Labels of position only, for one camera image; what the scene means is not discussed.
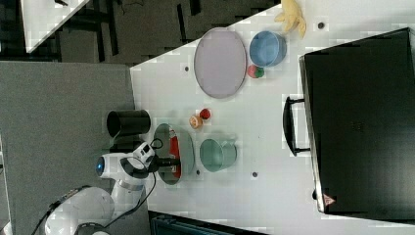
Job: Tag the grey round plate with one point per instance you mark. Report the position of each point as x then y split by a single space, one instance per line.
220 63

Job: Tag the black cylinder cup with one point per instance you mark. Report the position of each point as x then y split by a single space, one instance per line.
126 123

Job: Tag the orange slice toy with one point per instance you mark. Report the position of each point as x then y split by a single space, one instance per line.
195 122

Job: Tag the red strawberry toy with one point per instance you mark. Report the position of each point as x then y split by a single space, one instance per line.
205 114

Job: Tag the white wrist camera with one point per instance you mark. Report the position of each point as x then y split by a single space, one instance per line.
144 153

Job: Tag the blue crate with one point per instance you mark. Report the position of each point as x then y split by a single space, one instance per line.
174 225

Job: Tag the blue bowl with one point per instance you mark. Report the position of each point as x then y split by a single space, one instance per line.
267 49

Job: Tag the green oval strainer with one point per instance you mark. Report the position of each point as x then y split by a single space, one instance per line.
186 149

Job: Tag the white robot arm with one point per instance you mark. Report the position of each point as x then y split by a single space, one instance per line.
88 205

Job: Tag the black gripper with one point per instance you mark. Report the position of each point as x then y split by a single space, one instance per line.
157 162

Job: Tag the white background table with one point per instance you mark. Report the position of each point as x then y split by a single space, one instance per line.
41 18

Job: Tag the pink strawberry toy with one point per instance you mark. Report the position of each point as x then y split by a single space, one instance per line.
255 72

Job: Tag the green mug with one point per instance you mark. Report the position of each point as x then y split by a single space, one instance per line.
218 152

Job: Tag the yellow banana bunch toy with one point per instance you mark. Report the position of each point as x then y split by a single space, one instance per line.
291 17

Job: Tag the red ketchup bottle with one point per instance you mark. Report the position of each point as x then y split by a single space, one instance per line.
174 151

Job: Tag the black toaster oven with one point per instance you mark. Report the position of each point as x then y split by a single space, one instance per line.
360 115

